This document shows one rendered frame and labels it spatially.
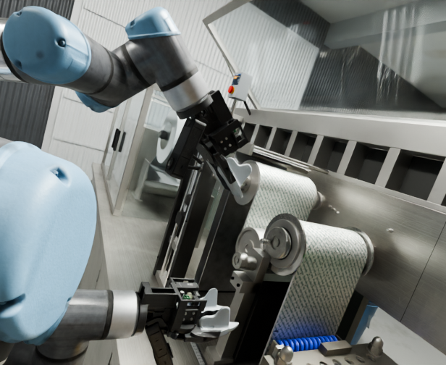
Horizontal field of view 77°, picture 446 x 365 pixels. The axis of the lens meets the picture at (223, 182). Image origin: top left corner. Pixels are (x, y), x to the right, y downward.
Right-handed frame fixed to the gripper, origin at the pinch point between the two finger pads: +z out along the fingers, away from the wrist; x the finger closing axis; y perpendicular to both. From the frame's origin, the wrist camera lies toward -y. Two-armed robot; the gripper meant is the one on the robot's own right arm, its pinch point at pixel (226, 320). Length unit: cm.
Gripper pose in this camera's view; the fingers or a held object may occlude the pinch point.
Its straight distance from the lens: 65.5
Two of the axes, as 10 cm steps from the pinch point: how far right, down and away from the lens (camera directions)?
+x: -4.3, -2.7, 8.6
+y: 3.1, -9.4, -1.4
